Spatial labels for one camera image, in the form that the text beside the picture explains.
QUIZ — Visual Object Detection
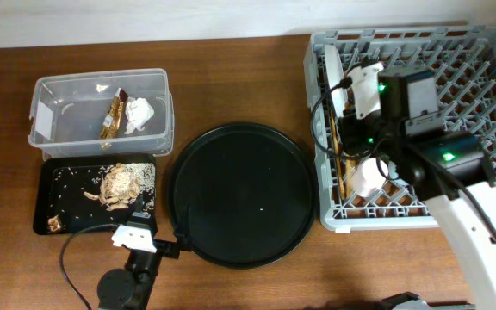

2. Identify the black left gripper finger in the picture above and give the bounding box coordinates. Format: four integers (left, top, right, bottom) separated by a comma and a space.
173, 207, 192, 254
129, 195, 149, 228

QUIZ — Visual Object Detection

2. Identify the food scraps pile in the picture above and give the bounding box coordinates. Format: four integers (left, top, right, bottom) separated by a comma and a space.
42, 163, 156, 234

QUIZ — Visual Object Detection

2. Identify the pink cup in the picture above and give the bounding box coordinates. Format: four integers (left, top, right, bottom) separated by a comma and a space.
351, 158, 388, 197

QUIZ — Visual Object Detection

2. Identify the grey ceramic plate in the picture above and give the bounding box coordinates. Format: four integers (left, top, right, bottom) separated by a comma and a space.
324, 45, 348, 118

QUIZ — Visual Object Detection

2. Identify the gold snack wrapper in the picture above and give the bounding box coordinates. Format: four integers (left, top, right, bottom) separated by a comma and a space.
99, 88, 128, 140

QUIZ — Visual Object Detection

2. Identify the white tissue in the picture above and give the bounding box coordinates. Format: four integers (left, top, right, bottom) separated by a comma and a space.
125, 97, 154, 135

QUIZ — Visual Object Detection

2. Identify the light blue cup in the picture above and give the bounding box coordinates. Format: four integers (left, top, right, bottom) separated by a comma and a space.
388, 161, 400, 180

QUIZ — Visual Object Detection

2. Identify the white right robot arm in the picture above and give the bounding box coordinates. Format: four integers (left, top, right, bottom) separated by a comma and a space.
337, 66, 496, 309

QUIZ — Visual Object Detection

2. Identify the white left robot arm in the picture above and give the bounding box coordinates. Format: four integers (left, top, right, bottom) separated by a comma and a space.
97, 208, 192, 310

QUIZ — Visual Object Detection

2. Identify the black rectangular waste tray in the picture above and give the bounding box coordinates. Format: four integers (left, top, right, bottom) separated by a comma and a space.
33, 153, 156, 235

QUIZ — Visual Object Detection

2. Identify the grey plastic dishwasher rack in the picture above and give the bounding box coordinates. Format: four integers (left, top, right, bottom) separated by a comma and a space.
303, 26, 496, 233

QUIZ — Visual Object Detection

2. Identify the clear plastic waste bin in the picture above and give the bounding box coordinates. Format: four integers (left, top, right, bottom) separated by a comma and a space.
28, 68, 175, 158

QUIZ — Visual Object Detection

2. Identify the round black serving tray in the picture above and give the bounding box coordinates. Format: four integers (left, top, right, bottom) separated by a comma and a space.
166, 122, 319, 269

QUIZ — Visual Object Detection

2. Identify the black object at bottom edge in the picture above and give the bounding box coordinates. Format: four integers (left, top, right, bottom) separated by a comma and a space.
378, 292, 476, 310

